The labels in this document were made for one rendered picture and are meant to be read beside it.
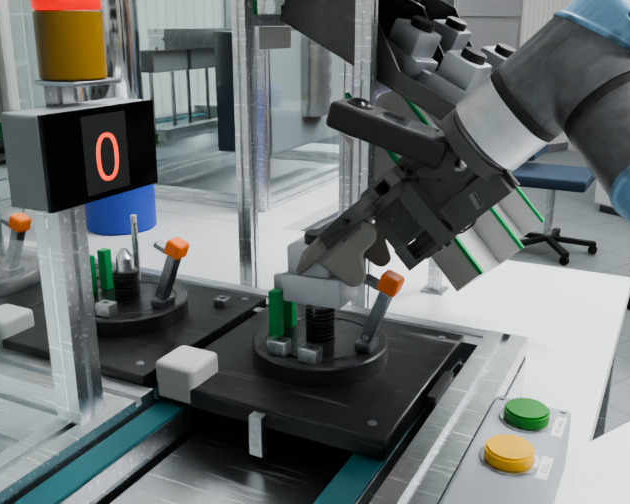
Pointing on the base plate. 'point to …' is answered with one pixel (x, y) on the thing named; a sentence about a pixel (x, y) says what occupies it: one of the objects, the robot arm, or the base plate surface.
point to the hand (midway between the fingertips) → (315, 252)
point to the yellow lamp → (70, 45)
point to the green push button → (526, 413)
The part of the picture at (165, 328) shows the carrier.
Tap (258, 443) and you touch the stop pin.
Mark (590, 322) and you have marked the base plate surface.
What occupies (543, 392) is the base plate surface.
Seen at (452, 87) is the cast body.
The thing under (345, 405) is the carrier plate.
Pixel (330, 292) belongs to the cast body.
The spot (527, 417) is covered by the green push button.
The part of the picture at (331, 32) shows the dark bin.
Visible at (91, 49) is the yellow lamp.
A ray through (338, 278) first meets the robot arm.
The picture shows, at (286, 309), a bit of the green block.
